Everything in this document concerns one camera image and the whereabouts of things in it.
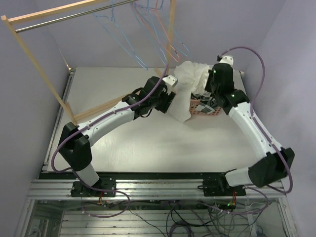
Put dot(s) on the wooden clothes rack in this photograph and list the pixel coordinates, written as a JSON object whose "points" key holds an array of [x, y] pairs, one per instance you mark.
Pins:
{"points": [[80, 42]]}

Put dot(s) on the aluminium rail base frame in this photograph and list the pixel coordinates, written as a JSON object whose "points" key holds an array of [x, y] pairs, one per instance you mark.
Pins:
{"points": [[157, 158]]}

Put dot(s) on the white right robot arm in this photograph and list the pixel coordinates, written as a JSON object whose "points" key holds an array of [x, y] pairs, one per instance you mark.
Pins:
{"points": [[273, 161]]}

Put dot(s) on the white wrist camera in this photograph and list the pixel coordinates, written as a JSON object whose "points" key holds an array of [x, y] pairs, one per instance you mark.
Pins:
{"points": [[226, 59], [170, 82]]}

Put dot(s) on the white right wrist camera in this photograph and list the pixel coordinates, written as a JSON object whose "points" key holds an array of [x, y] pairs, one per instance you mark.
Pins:
{"points": [[226, 59]]}

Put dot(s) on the pink wire hanger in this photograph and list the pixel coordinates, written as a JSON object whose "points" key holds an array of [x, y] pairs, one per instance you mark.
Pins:
{"points": [[157, 29]]}

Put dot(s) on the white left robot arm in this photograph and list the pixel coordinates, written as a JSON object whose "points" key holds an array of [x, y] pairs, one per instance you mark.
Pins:
{"points": [[76, 141]]}

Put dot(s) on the pink laundry basket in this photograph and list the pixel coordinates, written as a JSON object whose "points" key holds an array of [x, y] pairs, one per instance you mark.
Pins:
{"points": [[192, 107]]}

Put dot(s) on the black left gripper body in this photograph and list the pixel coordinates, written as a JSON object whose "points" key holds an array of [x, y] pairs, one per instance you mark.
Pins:
{"points": [[164, 101]]}

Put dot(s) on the blue empty wire hanger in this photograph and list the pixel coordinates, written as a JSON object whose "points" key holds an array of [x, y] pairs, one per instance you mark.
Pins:
{"points": [[175, 46]]}

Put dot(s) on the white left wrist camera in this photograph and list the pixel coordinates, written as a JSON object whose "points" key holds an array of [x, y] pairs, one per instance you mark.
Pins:
{"points": [[170, 82]]}

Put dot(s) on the blue wire hanger white shirt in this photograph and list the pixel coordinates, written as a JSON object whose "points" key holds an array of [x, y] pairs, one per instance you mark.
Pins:
{"points": [[106, 18]]}

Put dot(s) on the black white plaid shirt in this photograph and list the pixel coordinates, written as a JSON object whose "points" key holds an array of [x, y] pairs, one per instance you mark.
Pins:
{"points": [[207, 106]]}

